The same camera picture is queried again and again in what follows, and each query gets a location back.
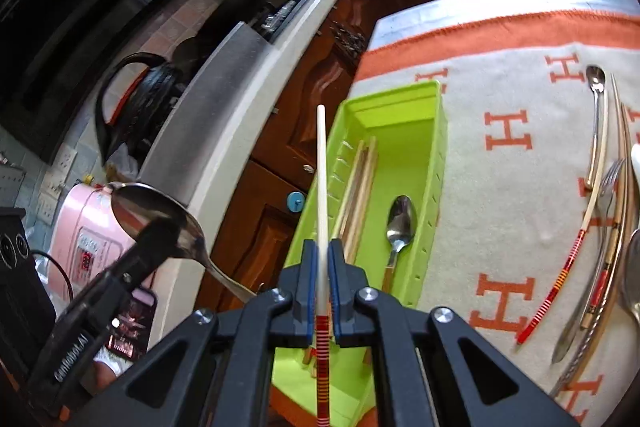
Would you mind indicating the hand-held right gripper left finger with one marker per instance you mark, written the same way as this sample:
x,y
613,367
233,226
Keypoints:
x,y
311,277

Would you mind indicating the white kitchen countertop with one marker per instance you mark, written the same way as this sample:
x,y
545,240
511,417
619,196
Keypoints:
x,y
240,132

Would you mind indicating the gas stove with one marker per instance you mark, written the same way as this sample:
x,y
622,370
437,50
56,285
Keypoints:
x,y
285,14

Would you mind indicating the large steel spoon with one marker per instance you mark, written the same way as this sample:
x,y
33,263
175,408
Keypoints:
x,y
150,199

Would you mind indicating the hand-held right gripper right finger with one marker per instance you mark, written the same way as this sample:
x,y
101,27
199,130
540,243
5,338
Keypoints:
x,y
336,277

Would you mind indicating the black box with dials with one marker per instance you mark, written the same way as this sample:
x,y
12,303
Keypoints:
x,y
20,297

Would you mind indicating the twisted metal chopstick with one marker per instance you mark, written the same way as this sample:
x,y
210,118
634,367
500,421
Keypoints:
x,y
575,369

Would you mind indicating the black range hood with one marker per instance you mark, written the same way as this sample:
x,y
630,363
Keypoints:
x,y
60,7

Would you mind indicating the pink rice cooker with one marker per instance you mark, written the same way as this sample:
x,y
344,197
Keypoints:
x,y
80,227

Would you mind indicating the green plastic utensil tray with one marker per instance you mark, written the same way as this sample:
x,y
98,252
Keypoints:
x,y
400,142

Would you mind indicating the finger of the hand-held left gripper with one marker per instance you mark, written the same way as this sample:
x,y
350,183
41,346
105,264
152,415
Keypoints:
x,y
150,247

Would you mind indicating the light wooden chopstick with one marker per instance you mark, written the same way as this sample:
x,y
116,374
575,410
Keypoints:
x,y
602,282

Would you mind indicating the white wall sockets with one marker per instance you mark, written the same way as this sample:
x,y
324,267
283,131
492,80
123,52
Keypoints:
x,y
57,187

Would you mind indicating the blue cabinet hook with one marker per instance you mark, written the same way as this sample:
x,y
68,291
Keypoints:
x,y
296,201

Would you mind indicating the orange and white printed blanket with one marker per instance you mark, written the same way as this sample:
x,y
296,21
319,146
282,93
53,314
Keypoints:
x,y
475,207

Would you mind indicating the brown wooden base cabinets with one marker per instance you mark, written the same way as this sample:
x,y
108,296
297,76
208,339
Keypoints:
x,y
310,72

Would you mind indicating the light blue table cover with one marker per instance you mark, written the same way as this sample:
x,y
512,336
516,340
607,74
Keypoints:
x,y
500,4

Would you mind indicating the brown wooden chopstick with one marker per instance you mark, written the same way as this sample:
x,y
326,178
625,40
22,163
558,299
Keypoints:
x,y
365,187
352,192

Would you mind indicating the white chopstick with red stripes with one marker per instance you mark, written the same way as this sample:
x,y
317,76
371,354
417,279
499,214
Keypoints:
x,y
322,182
560,277

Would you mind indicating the stainless steel panel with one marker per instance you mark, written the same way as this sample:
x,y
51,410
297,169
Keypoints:
x,y
210,107

